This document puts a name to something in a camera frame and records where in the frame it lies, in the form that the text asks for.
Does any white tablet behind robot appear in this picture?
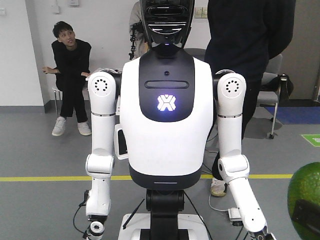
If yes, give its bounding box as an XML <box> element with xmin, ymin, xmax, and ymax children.
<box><xmin>114</xmin><ymin>124</ymin><xmax>128</xmax><ymax>160</ymax></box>

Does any grey power adapter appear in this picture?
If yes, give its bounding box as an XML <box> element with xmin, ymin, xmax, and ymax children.
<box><xmin>228</xmin><ymin>207</ymin><xmax>242</xmax><ymax>222</ymax></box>

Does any grey office chair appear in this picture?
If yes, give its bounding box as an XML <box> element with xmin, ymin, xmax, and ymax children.
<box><xmin>257</xmin><ymin>54</ymin><xmax>283</xmax><ymax>139</ymax></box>

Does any white robot arm screen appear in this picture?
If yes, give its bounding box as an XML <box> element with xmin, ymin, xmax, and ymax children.
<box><xmin>84</xmin><ymin>69</ymin><xmax>118</xmax><ymax>240</ymax></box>
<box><xmin>214</xmin><ymin>69</ymin><xmax>275</xmax><ymax>240</ymax></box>

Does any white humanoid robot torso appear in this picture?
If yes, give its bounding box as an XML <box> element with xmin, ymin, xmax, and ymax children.
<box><xmin>118</xmin><ymin>0</ymin><xmax>214</xmax><ymax>240</ymax></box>

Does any person in beige hoodie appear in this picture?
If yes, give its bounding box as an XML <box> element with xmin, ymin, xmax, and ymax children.
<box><xmin>129</xmin><ymin>1</ymin><xmax>149</xmax><ymax>60</ymax></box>

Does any seated person in black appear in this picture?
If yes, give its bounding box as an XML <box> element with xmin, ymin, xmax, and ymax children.
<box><xmin>42</xmin><ymin>21</ymin><xmax>92</xmax><ymax>137</ymax></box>

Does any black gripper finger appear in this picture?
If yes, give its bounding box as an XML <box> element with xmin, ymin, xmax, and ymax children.
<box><xmin>291</xmin><ymin>199</ymin><xmax>320</xmax><ymax>234</ymax></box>

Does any standing person in black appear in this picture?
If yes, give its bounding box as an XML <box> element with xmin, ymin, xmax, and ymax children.
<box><xmin>204</xmin><ymin>0</ymin><xmax>297</xmax><ymax>198</ymax></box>

